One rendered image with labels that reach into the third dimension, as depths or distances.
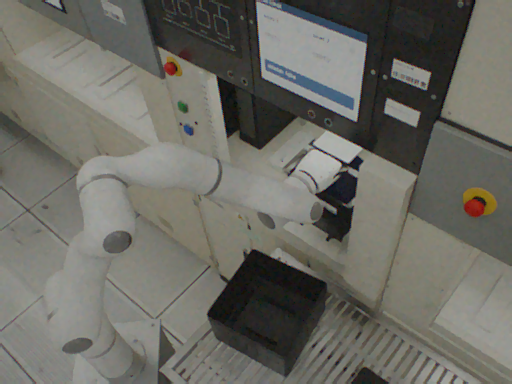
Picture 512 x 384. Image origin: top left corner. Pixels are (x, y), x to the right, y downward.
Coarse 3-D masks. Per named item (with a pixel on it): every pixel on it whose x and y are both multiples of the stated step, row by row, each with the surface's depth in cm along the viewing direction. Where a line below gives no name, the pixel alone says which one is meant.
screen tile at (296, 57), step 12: (264, 12) 102; (264, 24) 104; (276, 24) 102; (288, 24) 100; (300, 24) 97; (288, 36) 102; (300, 36) 100; (264, 48) 109; (276, 48) 107; (288, 48) 104; (300, 48) 102; (288, 60) 107; (300, 60) 104
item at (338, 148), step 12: (324, 144) 130; (336, 144) 130; (348, 144) 129; (300, 156) 142; (336, 156) 127; (348, 156) 127; (288, 168) 139; (348, 168) 135; (324, 192) 133; (324, 204) 136; (336, 204) 132; (348, 204) 130; (324, 216) 141; (336, 216) 136; (348, 216) 135; (324, 228) 145; (336, 228) 141; (348, 228) 141
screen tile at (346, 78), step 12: (312, 36) 97; (324, 36) 95; (324, 48) 97; (336, 48) 95; (312, 60) 102; (348, 60) 95; (312, 72) 104; (324, 72) 102; (336, 72) 100; (348, 72) 97; (336, 84) 102; (348, 84) 100
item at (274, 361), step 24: (264, 264) 157; (288, 264) 148; (240, 288) 157; (264, 288) 163; (288, 288) 161; (312, 288) 151; (216, 312) 146; (240, 312) 157; (264, 312) 157; (288, 312) 156; (312, 312) 139; (216, 336) 151; (240, 336) 137; (264, 336) 149; (288, 336) 152; (264, 360) 143; (288, 360) 136
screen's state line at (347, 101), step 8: (272, 64) 111; (272, 72) 113; (280, 72) 111; (288, 72) 109; (296, 72) 108; (288, 80) 111; (296, 80) 109; (304, 80) 108; (312, 80) 106; (312, 88) 108; (320, 88) 106; (328, 88) 104; (328, 96) 106; (336, 96) 104; (344, 96) 103; (344, 104) 104; (352, 104) 103
